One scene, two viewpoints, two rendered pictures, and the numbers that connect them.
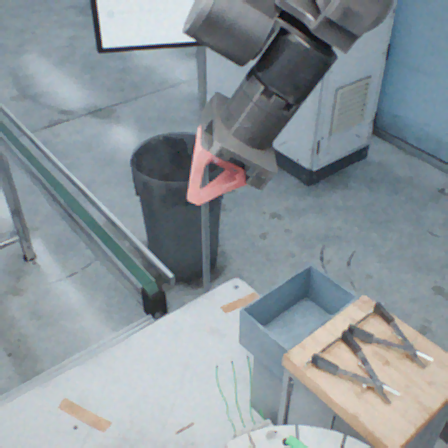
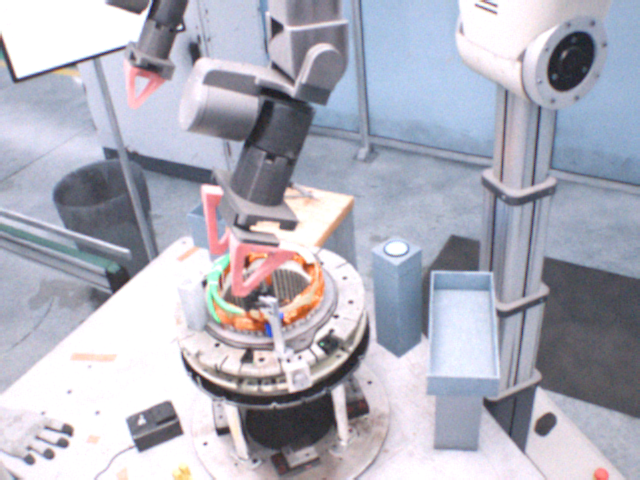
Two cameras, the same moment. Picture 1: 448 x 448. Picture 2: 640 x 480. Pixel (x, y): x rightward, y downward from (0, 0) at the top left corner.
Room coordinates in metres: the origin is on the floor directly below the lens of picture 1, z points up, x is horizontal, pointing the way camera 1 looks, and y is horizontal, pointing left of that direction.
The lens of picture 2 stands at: (-0.62, 0.09, 1.81)
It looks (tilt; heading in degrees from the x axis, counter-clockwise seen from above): 36 degrees down; 341
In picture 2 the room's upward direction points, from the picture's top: 7 degrees counter-clockwise
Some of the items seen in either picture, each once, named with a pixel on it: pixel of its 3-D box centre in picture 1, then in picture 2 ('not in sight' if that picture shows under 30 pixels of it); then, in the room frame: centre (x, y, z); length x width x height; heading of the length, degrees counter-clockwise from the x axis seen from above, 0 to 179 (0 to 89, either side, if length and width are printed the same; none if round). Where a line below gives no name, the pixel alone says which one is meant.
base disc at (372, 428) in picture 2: not in sight; (289, 414); (0.21, -0.09, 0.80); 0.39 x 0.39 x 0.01
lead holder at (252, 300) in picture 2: not in sight; (258, 297); (0.09, -0.05, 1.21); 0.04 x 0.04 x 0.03; 38
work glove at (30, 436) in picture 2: not in sight; (21, 427); (0.42, 0.43, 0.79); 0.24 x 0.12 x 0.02; 38
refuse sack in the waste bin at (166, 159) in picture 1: (180, 191); (109, 217); (1.85, 0.17, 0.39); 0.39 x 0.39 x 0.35
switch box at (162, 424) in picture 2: not in sight; (154, 424); (0.29, 0.16, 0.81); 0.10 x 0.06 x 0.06; 95
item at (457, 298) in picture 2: not in sight; (459, 379); (0.04, -0.36, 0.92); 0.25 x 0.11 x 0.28; 148
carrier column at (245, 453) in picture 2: not in sight; (236, 422); (0.15, 0.02, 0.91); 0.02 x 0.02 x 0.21
